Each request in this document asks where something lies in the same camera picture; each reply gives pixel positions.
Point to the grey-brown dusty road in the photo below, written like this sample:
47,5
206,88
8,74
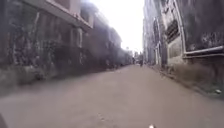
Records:
123,100

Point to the rubble-strewn dirt verge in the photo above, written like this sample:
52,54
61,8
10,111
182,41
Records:
196,81

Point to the robot's own part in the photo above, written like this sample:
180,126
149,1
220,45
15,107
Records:
151,126

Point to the grey building row with ledge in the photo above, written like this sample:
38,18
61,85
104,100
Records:
50,40

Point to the stained building with white pipe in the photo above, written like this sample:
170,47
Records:
196,26

